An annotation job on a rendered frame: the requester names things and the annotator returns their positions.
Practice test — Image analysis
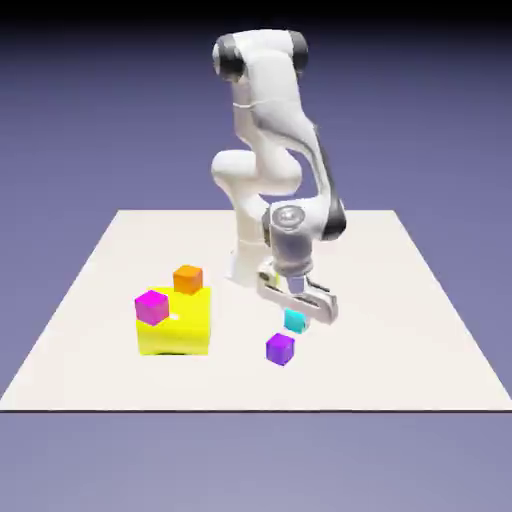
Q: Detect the large yellow box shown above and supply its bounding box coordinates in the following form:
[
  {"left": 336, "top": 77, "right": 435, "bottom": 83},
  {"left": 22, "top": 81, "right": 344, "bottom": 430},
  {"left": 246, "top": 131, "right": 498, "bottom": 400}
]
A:
[{"left": 135, "top": 285, "right": 212, "bottom": 356}]

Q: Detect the small cyan cube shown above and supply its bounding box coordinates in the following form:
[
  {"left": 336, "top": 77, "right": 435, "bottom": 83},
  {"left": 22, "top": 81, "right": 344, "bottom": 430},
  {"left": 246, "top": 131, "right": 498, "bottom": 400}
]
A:
[{"left": 283, "top": 308, "right": 308, "bottom": 334}]

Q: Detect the small orange cube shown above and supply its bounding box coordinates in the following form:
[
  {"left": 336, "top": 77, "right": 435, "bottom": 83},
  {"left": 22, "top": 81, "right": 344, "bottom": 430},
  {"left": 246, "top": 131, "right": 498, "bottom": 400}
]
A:
[{"left": 172, "top": 264, "right": 204, "bottom": 296}]

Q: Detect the small purple cube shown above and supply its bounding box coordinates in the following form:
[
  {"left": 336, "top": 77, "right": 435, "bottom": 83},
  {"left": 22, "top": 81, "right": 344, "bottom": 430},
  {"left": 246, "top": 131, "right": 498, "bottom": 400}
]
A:
[{"left": 265, "top": 332, "right": 296, "bottom": 367}]

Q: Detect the small magenta cube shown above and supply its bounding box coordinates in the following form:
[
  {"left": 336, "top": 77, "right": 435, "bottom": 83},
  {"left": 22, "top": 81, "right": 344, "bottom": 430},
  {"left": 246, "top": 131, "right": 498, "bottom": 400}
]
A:
[{"left": 134, "top": 289, "right": 170, "bottom": 327}]

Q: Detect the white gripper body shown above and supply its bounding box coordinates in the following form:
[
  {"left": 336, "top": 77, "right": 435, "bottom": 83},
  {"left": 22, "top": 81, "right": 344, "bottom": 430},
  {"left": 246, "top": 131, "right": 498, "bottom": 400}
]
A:
[{"left": 255, "top": 276, "right": 340, "bottom": 326}]

